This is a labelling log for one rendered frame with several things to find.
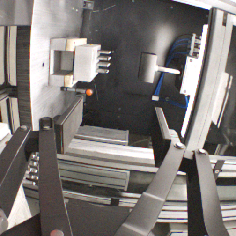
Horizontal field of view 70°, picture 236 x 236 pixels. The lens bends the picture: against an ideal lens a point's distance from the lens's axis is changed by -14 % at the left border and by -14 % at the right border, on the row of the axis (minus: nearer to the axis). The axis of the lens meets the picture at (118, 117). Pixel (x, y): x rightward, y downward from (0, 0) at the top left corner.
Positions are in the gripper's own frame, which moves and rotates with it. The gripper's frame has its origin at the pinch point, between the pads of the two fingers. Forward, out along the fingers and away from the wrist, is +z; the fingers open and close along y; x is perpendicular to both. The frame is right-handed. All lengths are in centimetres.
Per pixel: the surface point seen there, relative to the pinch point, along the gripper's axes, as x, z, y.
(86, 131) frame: -24.9, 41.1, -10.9
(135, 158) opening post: -19.1, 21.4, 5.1
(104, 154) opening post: -19.2, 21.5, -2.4
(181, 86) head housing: -3.8, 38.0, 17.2
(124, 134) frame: -24.9, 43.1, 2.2
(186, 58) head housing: 4.9, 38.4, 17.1
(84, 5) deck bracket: 20, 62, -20
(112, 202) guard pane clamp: -36.5, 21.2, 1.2
